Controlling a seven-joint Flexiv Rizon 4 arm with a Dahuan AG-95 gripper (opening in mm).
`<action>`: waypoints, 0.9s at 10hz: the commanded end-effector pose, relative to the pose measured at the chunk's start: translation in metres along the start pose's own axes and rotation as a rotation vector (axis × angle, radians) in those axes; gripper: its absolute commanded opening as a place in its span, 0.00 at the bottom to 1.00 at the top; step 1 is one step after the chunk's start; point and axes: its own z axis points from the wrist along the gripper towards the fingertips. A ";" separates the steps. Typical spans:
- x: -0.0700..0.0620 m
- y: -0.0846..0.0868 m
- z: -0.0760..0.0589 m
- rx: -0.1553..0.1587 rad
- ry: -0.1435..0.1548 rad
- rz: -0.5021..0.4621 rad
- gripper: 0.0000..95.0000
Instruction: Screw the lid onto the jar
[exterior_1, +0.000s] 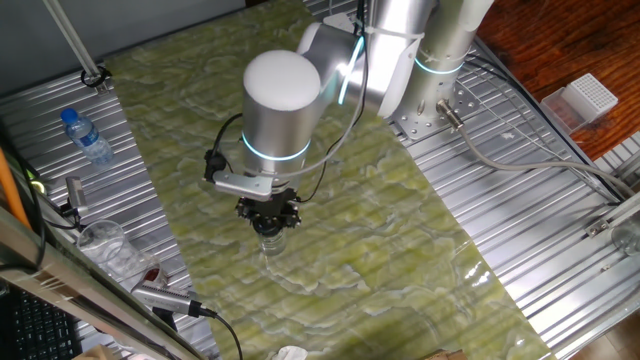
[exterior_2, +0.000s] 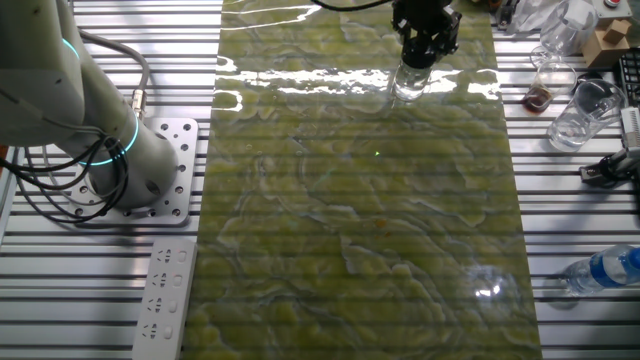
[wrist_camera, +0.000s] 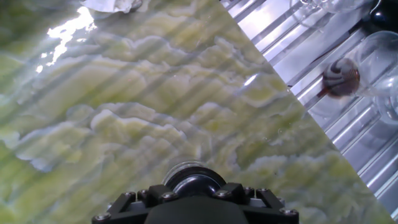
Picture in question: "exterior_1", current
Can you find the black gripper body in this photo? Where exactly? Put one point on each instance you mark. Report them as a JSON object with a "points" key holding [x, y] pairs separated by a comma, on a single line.
{"points": [[270, 210]]}

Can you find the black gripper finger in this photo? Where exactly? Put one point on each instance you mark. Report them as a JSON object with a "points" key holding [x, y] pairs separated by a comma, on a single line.
{"points": [[246, 210], [291, 215]]}

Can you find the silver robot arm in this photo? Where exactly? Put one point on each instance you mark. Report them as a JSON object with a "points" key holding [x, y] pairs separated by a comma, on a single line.
{"points": [[280, 125]]}

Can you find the small clear glass jar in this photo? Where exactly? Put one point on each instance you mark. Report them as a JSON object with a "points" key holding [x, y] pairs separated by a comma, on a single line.
{"points": [[274, 246]]}

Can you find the green marble pattern mat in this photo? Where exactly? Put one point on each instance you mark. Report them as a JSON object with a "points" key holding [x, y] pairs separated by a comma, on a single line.
{"points": [[350, 260]]}

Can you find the glass with brown residue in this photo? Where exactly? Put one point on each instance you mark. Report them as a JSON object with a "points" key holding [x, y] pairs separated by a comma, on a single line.
{"points": [[154, 276]]}

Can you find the crumpled white tissue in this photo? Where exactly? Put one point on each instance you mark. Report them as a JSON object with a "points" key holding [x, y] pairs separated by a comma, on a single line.
{"points": [[290, 354]]}

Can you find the clear plastic measuring cup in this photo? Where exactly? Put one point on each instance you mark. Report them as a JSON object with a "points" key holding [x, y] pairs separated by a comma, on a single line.
{"points": [[107, 250]]}

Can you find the silver robot mounting plate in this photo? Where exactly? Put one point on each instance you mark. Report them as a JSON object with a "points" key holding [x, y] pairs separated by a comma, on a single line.
{"points": [[415, 125]]}

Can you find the water bottle with blue label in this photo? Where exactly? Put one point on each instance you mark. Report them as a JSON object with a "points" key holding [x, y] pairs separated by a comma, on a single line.
{"points": [[87, 137]]}

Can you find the aluminium pole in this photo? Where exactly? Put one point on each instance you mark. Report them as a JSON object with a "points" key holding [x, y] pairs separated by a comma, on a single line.
{"points": [[75, 42]]}

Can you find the black keyboard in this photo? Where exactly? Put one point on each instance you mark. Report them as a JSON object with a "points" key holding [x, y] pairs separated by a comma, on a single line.
{"points": [[35, 330]]}

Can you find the white pipette tip box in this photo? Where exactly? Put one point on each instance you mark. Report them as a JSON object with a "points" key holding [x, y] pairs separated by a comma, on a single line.
{"points": [[590, 97]]}

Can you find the clear glass cup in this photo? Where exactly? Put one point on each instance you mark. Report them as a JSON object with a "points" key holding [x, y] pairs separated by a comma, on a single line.
{"points": [[627, 240]]}

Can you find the silver gripper-mounted camera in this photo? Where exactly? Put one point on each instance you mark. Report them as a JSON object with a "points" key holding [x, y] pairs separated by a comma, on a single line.
{"points": [[242, 186]]}

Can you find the silver depth camera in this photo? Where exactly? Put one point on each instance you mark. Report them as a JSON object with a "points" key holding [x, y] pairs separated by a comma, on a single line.
{"points": [[76, 192], [162, 299]]}

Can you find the black camera stand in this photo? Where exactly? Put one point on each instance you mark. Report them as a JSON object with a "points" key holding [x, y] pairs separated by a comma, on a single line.
{"points": [[165, 320]]}

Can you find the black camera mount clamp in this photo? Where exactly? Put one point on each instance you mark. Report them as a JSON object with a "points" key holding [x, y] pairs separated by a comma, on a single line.
{"points": [[72, 210]]}

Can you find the aluminium frame beam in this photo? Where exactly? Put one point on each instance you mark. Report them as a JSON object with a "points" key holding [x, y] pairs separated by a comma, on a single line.
{"points": [[75, 290]]}

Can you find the aluminium rail with bracket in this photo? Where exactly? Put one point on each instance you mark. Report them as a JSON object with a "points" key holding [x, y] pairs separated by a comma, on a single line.
{"points": [[620, 212]]}

